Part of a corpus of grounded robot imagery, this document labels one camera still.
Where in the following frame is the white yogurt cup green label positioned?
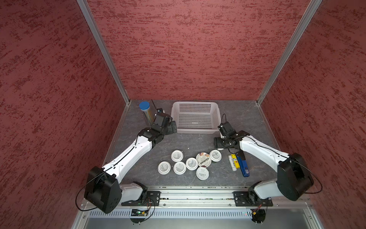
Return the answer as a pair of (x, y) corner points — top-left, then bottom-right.
(209, 149), (222, 163)

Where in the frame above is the brown chocolate yogurt cup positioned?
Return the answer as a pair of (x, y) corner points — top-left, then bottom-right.
(196, 152), (212, 168)

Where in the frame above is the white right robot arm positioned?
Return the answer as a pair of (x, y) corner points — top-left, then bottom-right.
(213, 131), (314, 204)

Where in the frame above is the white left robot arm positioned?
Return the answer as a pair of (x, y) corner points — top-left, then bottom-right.
(84, 116), (177, 214)

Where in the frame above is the white perforated plastic basket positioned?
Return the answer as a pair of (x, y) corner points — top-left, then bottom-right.
(171, 101), (221, 134)

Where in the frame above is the white yogurt cup front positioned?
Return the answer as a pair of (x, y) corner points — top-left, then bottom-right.
(196, 167), (209, 180)

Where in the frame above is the white glue stick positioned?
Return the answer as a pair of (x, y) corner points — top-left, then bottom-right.
(228, 155), (237, 171)

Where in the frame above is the yellow glue stick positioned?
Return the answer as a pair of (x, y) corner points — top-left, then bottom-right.
(231, 154), (240, 169)

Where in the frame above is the blue-lidded clear tube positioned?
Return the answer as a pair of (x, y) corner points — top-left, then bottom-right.
(139, 101), (155, 126)

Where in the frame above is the right black connector board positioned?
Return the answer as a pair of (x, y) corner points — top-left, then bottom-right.
(252, 210), (266, 224)

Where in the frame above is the left green circuit board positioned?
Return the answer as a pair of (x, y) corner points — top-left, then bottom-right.
(131, 209), (149, 217)

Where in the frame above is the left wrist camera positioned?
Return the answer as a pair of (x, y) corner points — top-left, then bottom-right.
(154, 108), (173, 128)

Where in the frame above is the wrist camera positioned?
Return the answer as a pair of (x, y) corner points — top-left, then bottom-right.
(154, 108), (173, 128)
(218, 122), (236, 138)

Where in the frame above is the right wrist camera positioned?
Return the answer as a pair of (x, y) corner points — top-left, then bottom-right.
(218, 122), (236, 138)

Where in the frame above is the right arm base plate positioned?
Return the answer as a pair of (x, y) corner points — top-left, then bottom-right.
(233, 191), (273, 207)

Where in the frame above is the aluminium front rail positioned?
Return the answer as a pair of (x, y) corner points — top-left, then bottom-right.
(81, 187), (314, 209)

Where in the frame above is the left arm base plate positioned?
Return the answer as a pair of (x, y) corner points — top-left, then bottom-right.
(120, 191), (161, 207)

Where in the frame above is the left aluminium corner post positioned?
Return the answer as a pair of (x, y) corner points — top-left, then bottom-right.
(77, 0), (131, 105)

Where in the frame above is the aluminium corner post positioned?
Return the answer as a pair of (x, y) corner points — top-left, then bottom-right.
(256, 0), (322, 106)
(77, 0), (131, 105)

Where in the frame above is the right aluminium corner post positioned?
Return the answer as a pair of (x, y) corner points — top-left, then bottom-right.
(256, 0), (322, 106)

